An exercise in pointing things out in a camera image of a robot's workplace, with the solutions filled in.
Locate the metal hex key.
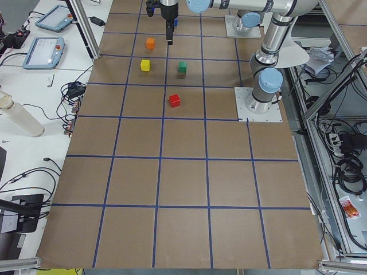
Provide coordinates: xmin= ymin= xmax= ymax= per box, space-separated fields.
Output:
xmin=47 ymin=74 xmax=55 ymax=88

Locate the far teach pendant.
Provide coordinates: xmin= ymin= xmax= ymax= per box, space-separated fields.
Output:
xmin=35 ymin=5 xmax=73 ymax=33

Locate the teach pendant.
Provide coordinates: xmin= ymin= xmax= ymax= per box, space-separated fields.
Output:
xmin=35 ymin=5 xmax=73 ymax=33
xmin=22 ymin=37 xmax=65 ymax=69

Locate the black power adapter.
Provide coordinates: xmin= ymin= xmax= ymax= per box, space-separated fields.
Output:
xmin=90 ymin=16 xmax=106 ymax=26

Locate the red wooden block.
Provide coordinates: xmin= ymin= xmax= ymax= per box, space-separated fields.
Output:
xmin=169 ymin=94 xmax=181 ymax=108

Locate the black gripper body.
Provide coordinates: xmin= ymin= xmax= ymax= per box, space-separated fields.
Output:
xmin=159 ymin=0 xmax=178 ymax=21

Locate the orange wooden block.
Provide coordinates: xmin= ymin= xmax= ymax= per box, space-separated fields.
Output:
xmin=146 ymin=37 xmax=155 ymax=50

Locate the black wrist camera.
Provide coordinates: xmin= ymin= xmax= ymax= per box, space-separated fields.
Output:
xmin=146 ymin=0 xmax=159 ymax=17

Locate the aluminium frame post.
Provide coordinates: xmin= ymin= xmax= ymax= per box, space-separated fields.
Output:
xmin=65 ymin=0 xmax=100 ymax=60

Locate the yellow wooden block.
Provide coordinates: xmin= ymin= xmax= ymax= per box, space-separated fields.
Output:
xmin=140 ymin=59 xmax=151 ymax=72

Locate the brown paper table mat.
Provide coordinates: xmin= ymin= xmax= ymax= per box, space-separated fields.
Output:
xmin=37 ymin=1 xmax=323 ymax=269

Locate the near teach pendant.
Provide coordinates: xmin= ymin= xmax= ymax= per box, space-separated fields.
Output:
xmin=22 ymin=37 xmax=65 ymax=69

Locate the white cardboard tube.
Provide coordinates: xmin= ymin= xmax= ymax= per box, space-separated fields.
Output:
xmin=1 ymin=91 xmax=45 ymax=137

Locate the black camera stand base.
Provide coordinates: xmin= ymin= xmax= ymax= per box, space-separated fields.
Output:
xmin=1 ymin=194 xmax=44 ymax=233

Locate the red snack packet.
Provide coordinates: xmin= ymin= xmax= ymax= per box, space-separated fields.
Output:
xmin=339 ymin=196 xmax=360 ymax=219

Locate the green wooden block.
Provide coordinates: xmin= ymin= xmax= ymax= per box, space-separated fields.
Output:
xmin=178 ymin=61 xmax=188 ymax=74

